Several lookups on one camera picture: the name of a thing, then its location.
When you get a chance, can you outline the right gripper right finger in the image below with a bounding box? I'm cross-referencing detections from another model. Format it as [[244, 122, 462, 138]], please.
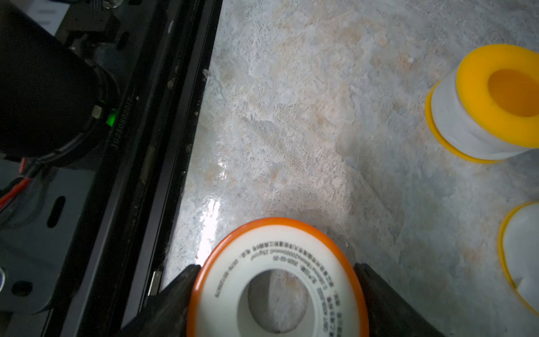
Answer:
[[354, 263, 442, 336]]

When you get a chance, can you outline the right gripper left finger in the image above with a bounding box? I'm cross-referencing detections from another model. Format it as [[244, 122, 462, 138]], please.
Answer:
[[117, 265, 202, 337]]

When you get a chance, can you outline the orange tape roll front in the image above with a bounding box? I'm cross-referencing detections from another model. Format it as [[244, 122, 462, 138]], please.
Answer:
[[187, 217, 369, 336]]

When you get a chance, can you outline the yellow tape roll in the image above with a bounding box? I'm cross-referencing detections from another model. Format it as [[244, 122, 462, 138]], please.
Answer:
[[425, 44, 538, 164], [498, 202, 538, 315]]

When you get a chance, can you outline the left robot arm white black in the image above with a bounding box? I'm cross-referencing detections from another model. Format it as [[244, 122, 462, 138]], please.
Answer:
[[1, 1, 119, 167]]

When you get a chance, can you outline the yellow tape roll front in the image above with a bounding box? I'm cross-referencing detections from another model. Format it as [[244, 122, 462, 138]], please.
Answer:
[[425, 44, 538, 164]]

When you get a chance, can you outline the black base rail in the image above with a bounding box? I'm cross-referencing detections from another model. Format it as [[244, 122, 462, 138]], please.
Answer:
[[0, 0, 224, 337]]

